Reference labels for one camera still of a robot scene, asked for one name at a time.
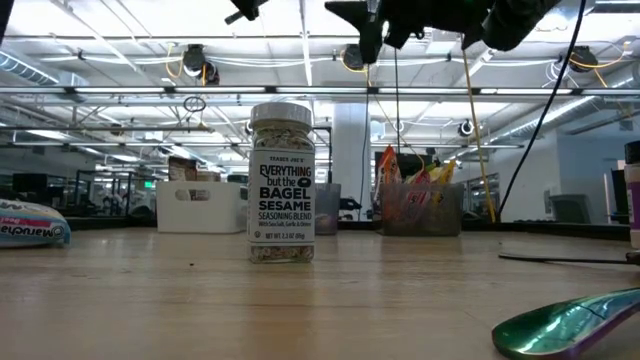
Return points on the grey background chair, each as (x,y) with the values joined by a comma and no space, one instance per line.
(570,210)

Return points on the iridescent green spoon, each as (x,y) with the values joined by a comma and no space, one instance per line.
(560,327)

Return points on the white plastic bin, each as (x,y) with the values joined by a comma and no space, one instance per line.
(200,215)

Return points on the bagel seasoning jar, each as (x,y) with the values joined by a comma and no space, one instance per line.
(281,200)

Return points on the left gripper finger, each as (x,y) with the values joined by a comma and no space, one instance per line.
(250,7)

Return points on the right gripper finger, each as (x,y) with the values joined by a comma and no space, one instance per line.
(355,10)

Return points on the green spice jar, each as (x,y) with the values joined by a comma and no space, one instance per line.
(239,179)

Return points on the pink green ramen packet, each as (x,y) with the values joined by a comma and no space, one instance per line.
(419,182)

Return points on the dark metal spoon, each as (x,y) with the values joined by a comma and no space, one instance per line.
(550,259)

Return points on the yellow red ramen packet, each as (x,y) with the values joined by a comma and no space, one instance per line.
(30,225)

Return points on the grey plastic bin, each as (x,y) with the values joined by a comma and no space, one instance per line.
(327,207)
(450,220)

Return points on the brown spice packet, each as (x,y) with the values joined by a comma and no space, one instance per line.
(182,169)

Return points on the black desk device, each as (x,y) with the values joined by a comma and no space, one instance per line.
(620,197)

